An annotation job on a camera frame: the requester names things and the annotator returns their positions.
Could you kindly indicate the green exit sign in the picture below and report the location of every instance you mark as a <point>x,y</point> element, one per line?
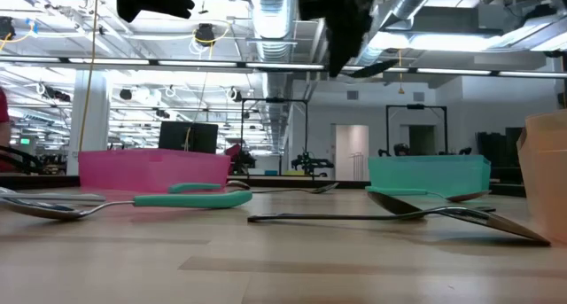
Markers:
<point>25,141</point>

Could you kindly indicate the red background object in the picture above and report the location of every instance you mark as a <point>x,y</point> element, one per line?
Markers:
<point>233,152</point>

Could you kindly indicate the grey wall vent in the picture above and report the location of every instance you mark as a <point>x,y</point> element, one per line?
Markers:
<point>418,96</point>
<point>352,95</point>

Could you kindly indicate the orange plastic bin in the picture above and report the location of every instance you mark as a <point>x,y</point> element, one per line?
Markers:
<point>547,175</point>

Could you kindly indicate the white building pillar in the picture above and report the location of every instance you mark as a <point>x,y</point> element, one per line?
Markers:
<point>95,131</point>

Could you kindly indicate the pink plastic bin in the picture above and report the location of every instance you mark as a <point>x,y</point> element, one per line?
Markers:
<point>155,171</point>

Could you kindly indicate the teal plastic bin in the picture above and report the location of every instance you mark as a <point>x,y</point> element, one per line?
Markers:
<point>425,173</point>

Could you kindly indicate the black background robot arms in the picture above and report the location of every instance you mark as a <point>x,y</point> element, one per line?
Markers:
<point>310,164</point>

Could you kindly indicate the black metal spoon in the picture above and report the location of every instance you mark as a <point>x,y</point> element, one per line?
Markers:
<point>376,68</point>
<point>325,189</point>
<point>390,204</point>
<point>496,226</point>

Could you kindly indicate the black background cabinets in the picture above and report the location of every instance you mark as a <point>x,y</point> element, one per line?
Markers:
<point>489,145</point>

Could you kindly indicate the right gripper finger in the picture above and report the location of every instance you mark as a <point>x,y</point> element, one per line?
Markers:
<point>337,51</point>
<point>359,42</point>

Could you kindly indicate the black overhead camera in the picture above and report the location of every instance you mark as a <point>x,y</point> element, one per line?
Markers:
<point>204,33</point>

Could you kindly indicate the long linear light strip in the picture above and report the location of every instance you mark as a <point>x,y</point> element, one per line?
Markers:
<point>283,66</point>

